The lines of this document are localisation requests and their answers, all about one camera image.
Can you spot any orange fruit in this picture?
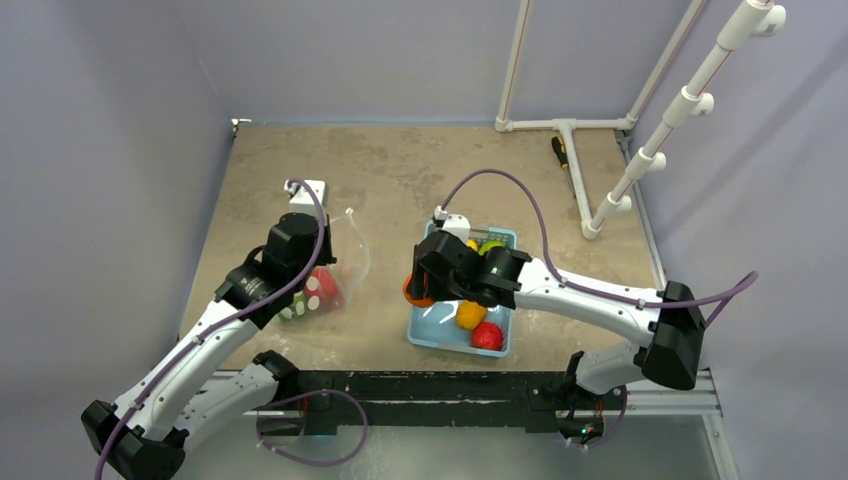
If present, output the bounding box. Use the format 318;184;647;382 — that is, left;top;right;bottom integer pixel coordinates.
402;274;435;309

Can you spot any clear polka dot zip bag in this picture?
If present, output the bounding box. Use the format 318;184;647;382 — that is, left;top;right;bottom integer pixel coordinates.
276;207;371;322

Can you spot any red apple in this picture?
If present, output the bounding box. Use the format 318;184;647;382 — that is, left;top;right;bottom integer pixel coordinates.
303;267;345;313

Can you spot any green fruit with black stripe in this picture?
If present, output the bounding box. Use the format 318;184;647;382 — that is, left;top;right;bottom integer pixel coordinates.
276;306;301;321

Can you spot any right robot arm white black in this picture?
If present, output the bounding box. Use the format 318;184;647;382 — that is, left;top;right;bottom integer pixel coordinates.
403;230;706;407

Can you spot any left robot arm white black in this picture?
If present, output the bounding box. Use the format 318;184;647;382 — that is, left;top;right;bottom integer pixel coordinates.
81;212;336;479

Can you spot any green pear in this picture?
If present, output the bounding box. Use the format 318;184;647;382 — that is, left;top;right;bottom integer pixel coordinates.
478;240;506;256

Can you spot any yellow-orange potato-like fruit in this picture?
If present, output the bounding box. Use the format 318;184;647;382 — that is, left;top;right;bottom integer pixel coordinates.
455;301;488;331

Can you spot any light blue plastic basket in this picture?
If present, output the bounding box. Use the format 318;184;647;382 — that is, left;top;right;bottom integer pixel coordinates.
402;214;529;358

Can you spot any red textured strawberry fruit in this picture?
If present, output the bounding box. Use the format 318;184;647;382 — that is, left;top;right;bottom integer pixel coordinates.
471;322;504;351

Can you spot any yellow black screwdriver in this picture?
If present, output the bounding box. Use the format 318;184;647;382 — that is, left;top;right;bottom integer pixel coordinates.
551;136;569;170

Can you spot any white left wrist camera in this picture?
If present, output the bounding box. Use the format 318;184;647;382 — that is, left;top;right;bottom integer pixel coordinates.
284;179;327;216

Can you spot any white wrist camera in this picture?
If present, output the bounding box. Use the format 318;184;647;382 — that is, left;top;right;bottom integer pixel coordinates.
432;205;471;244
284;179;327;216

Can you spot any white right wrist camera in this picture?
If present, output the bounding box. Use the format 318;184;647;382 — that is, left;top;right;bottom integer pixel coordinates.
432;205;471;244

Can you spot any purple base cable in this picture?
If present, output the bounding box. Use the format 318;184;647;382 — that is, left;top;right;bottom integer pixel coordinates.
255;386;369;468

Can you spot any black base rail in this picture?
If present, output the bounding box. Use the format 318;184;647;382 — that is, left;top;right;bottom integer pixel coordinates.
260;370;626;436

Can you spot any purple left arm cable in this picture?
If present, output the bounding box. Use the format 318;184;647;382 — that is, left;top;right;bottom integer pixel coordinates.
93;178;327;480

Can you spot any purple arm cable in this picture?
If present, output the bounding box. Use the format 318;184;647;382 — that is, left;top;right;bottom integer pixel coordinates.
93;178;327;480
440;169;761;329

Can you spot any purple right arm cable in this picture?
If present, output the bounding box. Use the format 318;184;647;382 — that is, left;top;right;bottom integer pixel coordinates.
440;169;761;329

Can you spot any white PVC pipe frame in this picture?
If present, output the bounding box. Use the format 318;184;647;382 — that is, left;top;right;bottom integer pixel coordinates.
494;0;788;240

